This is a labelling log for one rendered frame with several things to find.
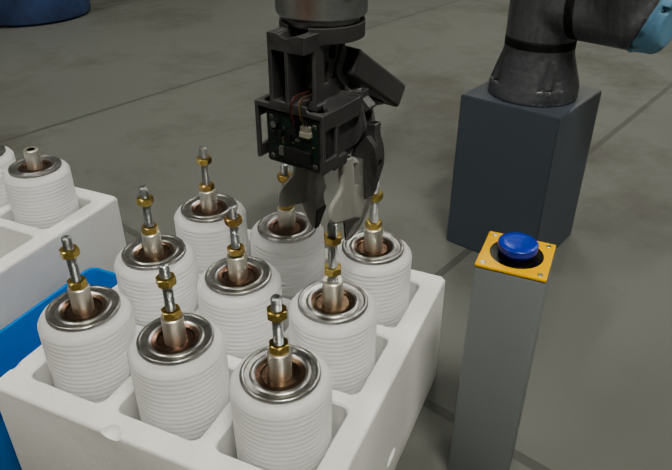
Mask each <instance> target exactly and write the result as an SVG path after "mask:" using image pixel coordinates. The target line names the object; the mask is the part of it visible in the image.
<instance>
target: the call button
mask: <svg viewBox="0 0 672 470"><path fill-rule="evenodd" d="M497 247H498V249H499V251H500V252H501V254H502V256H503V257H504V258H506V259H508V260H510V261H514V262H526V261H529V260H531V259H532V257H534V256H535V255H536V254H537V253H538V248H539V244H538V242H537V240H535V239H534V238H533V237H531V236H530V235H527V234H524V233H520V232H509V233H506V234H503V235H501V236H500V237H499V239H498V244H497Z"/></svg>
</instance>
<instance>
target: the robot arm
mask: <svg viewBox="0 0 672 470"><path fill-rule="evenodd" d="M275 11H276V12H277V14H278V15H279V16H280V17H279V28H276V29H273V30H270V31H267V32H266V35H267V54H268V73H269V94H266V95H264V96H262V97H260V98H257V99H255V100H254V104H255V120H256V135H257V150H258V156H260V157H261V156H263V155H265V154H266V153H268V152H269V158H270V159H271V160H274V161H278V162H281V163H284V164H288V165H291V166H293V170H292V174H291V176H290V177H289V179H288V180H287V181H286V182H285V184H284V185H283V186H282V187H281V189H280V190H279V193H278V204H279V205H280V206H281V207H288V206H292V205H296V204H301V203H302V204H303V208H304V210H305V213H306V215H307V217H308V220H309V222H310V224H311V226H312V227H313V228H315V229H317V228H318V227H319V225H320V222H321V220H322V217H323V214H324V212H325V209H326V205H325V201H324V191H325V189H326V184H325V180H324V175H325V174H327V173H329V172H330V171H332V170H333V171H335V170H337V169H338V168H339V169H338V180H339V186H338V190H337V192H336V194H335V196H334V198H333V200H332V202H331V203H330V205H329V209H328V219H329V222H330V223H331V224H333V225H335V224H338V223H341V222H343V225H344V236H345V239H346V240H349V239H351V238H352V237H353V235H354V234H355V233H356V232H357V230H358V229H359V228H360V226H361V224H362V222H363V220H364V218H365V216H366V213H367V211H368V209H369V206H370V203H371V200H372V197H373V194H374V193H375V191H376V188H377V185H378V182H379V179H380V175H381V172H382V169H383V165H384V144H383V140H382V137H381V131H380V128H381V122H380V121H375V116H374V111H373V108H374V107H375V106H376V105H383V104H386V105H390V106H394V107H397V106H399V104H400V101H401V98H402V96H403V93H404V90H405V84H404V83H402V82H401V81H400V80H399V79H397V78H396V77H395V76H394V75H392V74H391V73H390V72H388V71H387V70H386V69H385V68H383V67H382V66H381V65H380V64H378V63H377V62H376V61H375V60H373V59H372V58H371V57H370V56H368V55H367V54H366V53H364V52H363V51H362V50H361V49H358V48H354V47H349V46H345V43H350V42H354V41H357V40H360V39H362V38H363V37H364V36H365V21H366V18H365V16H364V15H365V14H366V13H367V11H368V0H275ZM671 39H672V0H510V4H509V12H508V19H507V27H506V35H505V42H504V47H503V50H502V52H501V54H500V56H499V58H498V60H497V62H496V64H495V67H494V69H493V71H492V73H491V75H490V78H489V86H488V91H489V93H490V94H491V95H492V96H494V97H495V98H497V99H499V100H502V101H505V102H508V103H511V104H516V105H521V106H528V107H559V106H564V105H568V104H571V103H573V102H574V101H576V99H577V97H578V92H579V77H578V70H577V63H576V56H575V50H576V44H577V40H578V41H582V42H587V43H592V44H597V45H602V46H607V47H612V48H617V49H622V50H627V51H628V52H630V53H632V52H639V53H646V54H654V53H657V52H659V51H661V50H662V49H663V48H664V47H665V46H666V45H667V44H668V43H669V42H670V40H671ZM266 112H267V130H268V139H267V140H265V141H263V142H262V130H261V115H262V114H264V113H266ZM351 152H352V154H351V156H347V155H348V154H350V153H351Z"/></svg>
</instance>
